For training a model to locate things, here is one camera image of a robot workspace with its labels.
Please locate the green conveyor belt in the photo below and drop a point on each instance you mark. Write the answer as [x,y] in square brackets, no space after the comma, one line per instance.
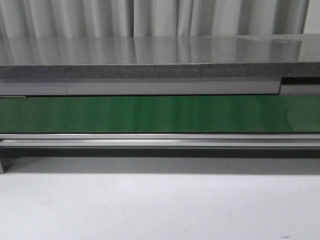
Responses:
[203,113]

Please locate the grey stone slab bench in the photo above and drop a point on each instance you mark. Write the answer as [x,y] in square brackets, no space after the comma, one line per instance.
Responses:
[289,55]

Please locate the white pleated curtain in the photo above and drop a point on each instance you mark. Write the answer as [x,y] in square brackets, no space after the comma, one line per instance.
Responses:
[164,18]

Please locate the aluminium front conveyor rail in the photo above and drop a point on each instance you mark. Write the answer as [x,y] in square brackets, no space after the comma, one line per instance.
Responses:
[163,140]

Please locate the grey rear conveyor rail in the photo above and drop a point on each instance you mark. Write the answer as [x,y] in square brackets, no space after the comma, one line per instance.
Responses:
[161,86]

